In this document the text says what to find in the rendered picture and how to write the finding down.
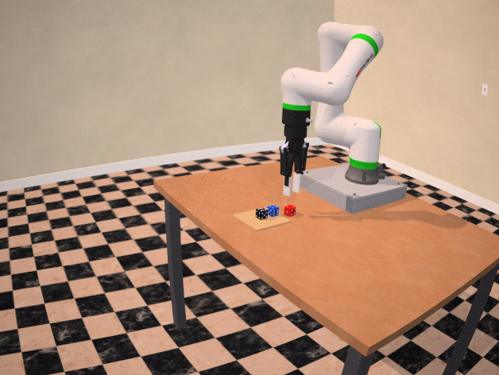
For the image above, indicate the red die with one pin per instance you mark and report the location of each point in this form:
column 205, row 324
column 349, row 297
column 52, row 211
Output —
column 289, row 210

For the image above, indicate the black die with white pips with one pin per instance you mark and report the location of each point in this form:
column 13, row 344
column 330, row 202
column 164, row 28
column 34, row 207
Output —
column 261, row 213

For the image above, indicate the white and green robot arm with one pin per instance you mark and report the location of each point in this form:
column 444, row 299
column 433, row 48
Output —
column 345, row 62

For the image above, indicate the tan square mat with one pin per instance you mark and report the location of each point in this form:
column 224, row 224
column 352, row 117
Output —
column 250, row 220

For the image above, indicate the blue die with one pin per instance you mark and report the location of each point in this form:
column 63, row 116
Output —
column 273, row 210

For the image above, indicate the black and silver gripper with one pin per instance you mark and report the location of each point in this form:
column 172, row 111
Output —
column 292, row 153

